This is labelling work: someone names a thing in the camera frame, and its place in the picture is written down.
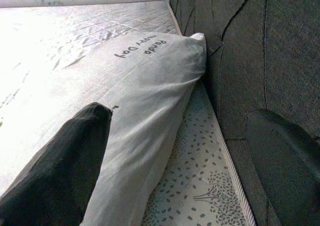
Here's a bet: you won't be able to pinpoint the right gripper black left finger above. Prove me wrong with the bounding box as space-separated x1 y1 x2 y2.
0 102 112 226

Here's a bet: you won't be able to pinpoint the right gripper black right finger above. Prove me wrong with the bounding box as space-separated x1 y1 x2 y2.
242 108 320 226

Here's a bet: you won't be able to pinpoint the white printed pillow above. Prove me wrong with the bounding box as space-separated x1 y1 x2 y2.
74 32 208 226

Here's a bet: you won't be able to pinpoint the quilted cream mattress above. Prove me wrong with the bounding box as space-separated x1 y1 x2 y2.
0 0 258 226

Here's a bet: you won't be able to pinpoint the dark tufted headboard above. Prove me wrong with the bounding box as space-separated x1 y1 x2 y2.
168 0 320 226

